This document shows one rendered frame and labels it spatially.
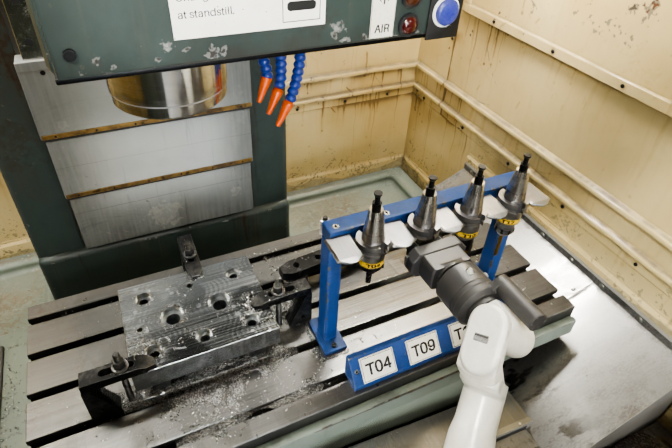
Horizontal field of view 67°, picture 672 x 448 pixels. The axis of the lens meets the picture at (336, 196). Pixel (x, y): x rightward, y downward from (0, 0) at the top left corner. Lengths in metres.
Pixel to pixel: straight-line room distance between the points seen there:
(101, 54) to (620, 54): 1.13
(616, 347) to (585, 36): 0.77
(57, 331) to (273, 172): 0.67
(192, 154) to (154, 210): 0.19
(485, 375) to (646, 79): 0.79
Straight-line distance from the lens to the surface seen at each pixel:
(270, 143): 1.43
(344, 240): 0.92
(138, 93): 0.69
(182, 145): 1.31
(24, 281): 1.93
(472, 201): 1.00
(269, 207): 1.54
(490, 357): 0.82
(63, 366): 1.23
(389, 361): 1.10
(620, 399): 1.43
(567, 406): 1.41
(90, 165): 1.31
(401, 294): 1.27
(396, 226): 0.97
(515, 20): 1.58
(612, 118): 1.40
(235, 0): 0.52
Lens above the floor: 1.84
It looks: 38 degrees down
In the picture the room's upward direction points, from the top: 3 degrees clockwise
